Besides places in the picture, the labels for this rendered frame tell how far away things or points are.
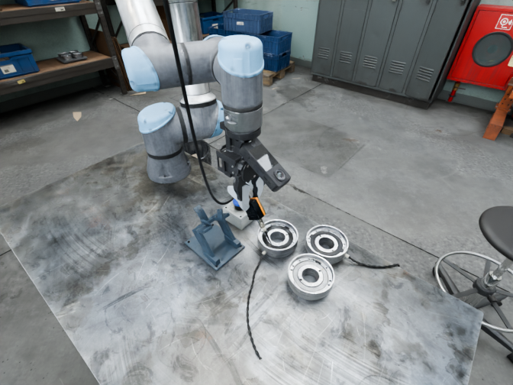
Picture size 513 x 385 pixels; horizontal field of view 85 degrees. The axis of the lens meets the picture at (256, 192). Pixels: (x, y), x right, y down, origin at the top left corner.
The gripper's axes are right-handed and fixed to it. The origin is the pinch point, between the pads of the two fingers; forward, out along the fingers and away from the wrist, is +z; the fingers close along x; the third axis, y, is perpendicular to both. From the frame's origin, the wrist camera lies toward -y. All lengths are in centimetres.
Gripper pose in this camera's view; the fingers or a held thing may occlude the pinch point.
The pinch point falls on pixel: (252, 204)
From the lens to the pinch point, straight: 67.4
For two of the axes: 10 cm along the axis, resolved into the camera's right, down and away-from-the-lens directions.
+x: -6.8, 4.8, -5.6
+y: -7.4, -4.4, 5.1
